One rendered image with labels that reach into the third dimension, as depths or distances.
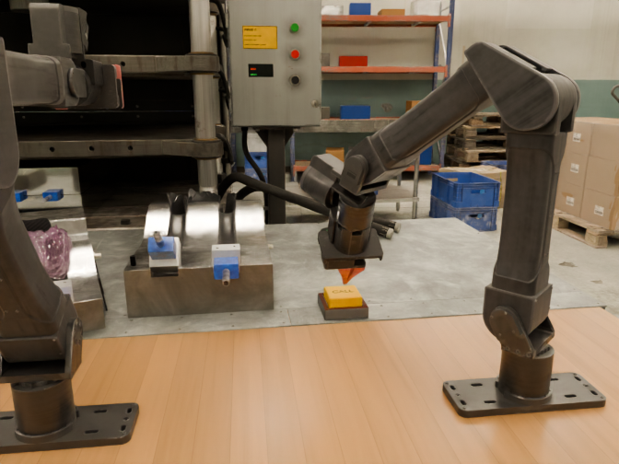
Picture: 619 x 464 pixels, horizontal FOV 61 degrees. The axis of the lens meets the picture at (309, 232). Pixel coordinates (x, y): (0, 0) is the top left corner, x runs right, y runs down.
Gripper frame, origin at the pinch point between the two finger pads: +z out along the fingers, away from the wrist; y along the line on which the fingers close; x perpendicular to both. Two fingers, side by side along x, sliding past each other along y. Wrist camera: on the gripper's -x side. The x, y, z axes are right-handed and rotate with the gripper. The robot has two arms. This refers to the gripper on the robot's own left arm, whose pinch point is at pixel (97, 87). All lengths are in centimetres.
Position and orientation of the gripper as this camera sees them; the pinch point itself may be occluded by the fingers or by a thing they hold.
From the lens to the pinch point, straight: 98.9
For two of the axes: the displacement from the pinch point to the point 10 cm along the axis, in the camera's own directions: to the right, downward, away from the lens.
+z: -1.2, -2.4, 9.6
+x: 0.0, 9.7, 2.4
